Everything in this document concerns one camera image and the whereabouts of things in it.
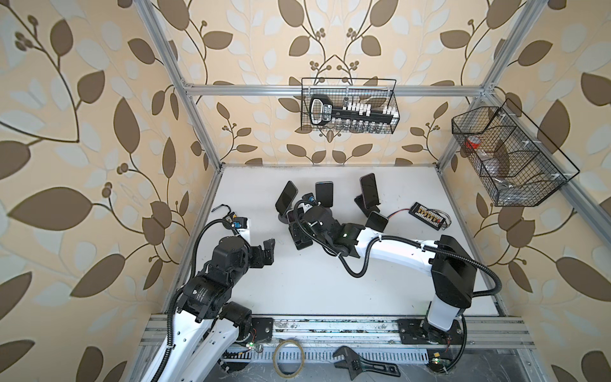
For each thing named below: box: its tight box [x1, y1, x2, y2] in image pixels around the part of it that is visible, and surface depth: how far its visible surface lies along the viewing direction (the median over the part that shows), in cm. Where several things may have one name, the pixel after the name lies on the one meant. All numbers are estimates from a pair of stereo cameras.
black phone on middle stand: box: [315, 180, 334, 207], surface depth 93 cm
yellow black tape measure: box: [232, 214, 248, 229], surface depth 63 cm
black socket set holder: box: [309, 93, 401, 126], surface depth 84 cm
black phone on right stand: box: [359, 172, 381, 209], surface depth 98 cm
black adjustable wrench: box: [332, 345, 401, 382], surface depth 69 cm
